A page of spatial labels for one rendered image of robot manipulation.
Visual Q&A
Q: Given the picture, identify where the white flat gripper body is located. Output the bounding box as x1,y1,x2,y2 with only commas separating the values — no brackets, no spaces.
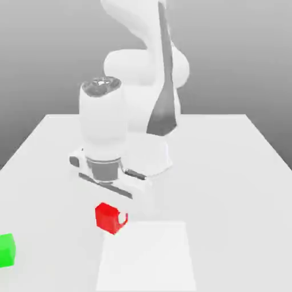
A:
76,170,153,202

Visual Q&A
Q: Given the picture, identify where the small green cube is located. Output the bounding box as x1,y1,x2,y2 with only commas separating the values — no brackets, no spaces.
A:
0,233,17,268

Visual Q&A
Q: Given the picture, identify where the small red cube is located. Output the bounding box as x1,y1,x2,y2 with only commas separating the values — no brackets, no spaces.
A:
95,202,129,236

